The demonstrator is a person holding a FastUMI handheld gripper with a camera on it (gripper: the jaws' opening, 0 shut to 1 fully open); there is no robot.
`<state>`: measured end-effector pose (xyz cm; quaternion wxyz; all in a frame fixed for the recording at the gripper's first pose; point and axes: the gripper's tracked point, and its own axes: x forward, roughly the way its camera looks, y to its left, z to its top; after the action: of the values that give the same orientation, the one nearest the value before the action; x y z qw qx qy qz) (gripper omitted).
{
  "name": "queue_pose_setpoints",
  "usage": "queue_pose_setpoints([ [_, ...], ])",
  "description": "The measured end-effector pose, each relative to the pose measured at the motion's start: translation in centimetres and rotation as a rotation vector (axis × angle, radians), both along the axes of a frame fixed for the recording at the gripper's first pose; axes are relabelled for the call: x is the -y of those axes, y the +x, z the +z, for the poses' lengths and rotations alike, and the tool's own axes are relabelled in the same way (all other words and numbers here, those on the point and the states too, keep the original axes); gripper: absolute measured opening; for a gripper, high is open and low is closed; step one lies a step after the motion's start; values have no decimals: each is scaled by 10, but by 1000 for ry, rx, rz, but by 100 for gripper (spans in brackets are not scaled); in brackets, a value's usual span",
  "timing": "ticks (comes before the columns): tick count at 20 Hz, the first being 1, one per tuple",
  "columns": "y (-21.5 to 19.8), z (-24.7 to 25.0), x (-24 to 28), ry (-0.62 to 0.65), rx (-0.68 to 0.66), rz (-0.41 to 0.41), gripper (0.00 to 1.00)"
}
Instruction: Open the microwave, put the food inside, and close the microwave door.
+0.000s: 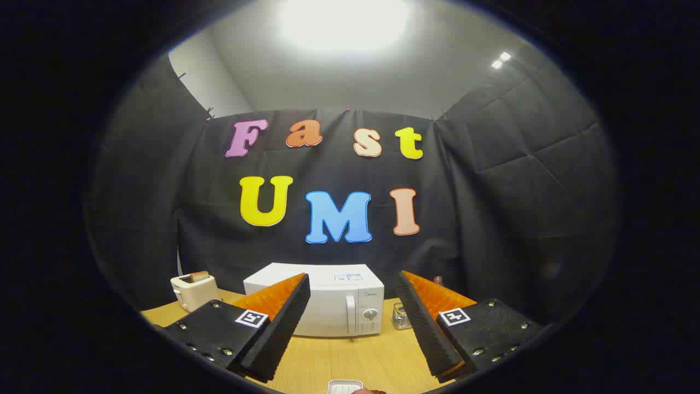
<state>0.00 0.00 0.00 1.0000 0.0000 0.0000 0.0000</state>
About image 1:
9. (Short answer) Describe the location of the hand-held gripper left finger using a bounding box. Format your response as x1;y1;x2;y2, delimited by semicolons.
159;273;311;383

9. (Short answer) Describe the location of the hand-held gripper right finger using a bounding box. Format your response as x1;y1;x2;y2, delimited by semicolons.
395;270;545;384

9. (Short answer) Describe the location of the white toaster oven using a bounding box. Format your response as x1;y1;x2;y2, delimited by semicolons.
243;263;385;338

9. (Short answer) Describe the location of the cream bread toaster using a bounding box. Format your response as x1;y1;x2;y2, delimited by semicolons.
170;272;221;312

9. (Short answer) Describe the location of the small white dish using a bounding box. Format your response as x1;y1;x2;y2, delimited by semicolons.
327;379;364;394

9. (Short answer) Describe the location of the large ceiling light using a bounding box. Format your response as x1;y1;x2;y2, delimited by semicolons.
276;0;411;53

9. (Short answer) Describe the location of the metal wire basket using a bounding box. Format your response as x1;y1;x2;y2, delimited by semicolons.
392;303;413;331

